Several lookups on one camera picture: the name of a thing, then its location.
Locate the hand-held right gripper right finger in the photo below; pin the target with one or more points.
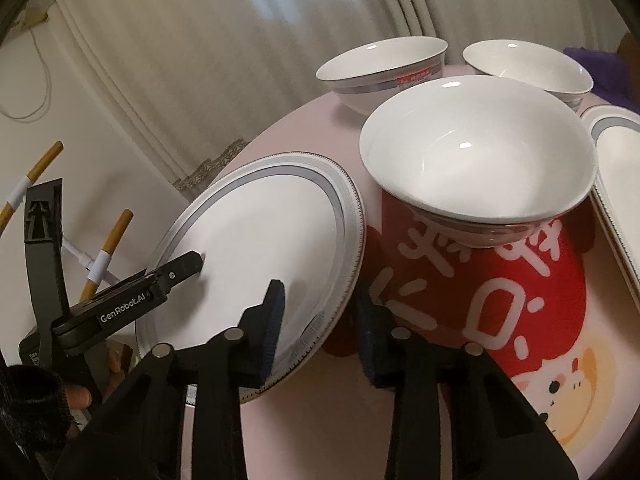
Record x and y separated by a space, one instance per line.
372 350

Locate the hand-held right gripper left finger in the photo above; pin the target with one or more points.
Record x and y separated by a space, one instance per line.
270 325

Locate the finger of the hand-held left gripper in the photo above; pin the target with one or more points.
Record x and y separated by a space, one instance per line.
182 266

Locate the white plate with grey rim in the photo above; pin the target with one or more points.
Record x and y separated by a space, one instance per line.
620 160
260 220

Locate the white bowl with grey band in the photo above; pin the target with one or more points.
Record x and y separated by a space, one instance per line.
475 160
370 67
520 62

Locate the person's left forearm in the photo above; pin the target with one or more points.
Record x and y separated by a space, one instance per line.
30 410

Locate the person's left hand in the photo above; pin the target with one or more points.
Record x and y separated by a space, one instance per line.
80 396

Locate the wooden rack with white joints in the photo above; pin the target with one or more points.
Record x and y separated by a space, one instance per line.
117 230

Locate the pink round printed table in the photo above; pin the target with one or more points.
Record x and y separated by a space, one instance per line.
310 127

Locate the white lace-trimmed curtain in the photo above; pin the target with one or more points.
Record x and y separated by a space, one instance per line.
200 35

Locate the purple cloth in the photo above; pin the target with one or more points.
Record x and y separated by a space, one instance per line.
610 75

